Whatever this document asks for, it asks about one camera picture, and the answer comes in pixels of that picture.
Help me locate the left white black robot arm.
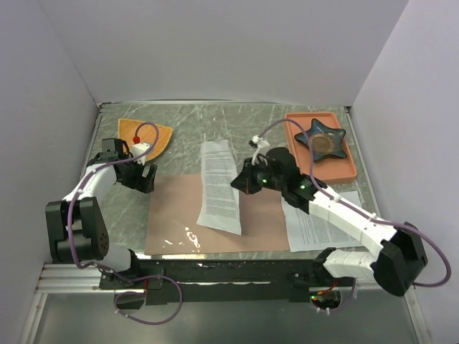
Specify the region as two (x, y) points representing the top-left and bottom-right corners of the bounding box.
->
(45, 137), (157, 288)

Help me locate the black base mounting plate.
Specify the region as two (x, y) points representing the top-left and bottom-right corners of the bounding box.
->
(100, 259), (353, 305)

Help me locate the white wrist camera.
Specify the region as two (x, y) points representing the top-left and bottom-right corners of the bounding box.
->
(249, 135), (270, 165)
(130, 135), (151, 166)

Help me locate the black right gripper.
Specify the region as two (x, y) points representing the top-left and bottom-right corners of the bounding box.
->
(231, 156), (286, 195)

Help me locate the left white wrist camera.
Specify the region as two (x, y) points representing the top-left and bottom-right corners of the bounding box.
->
(130, 135), (151, 166)

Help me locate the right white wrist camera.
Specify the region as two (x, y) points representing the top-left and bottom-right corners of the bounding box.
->
(249, 135), (270, 165)

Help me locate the printed paper sheets stack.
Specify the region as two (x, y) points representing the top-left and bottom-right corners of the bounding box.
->
(281, 199), (362, 252)

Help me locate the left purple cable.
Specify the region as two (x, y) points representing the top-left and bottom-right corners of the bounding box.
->
(67, 123), (184, 325)

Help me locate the single printed paper sheet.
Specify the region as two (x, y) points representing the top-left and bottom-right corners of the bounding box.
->
(197, 140), (242, 236)

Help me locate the aluminium frame rail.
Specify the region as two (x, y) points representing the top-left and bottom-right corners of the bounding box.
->
(35, 261), (413, 295)

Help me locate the dark star-shaped dish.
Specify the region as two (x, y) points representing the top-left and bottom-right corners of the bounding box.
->
(293, 118), (347, 162)

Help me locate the pink file folder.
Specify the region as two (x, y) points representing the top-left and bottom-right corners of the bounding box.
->
(144, 174), (289, 255)

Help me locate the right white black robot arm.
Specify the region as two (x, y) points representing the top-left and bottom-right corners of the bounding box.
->
(231, 148), (427, 297)

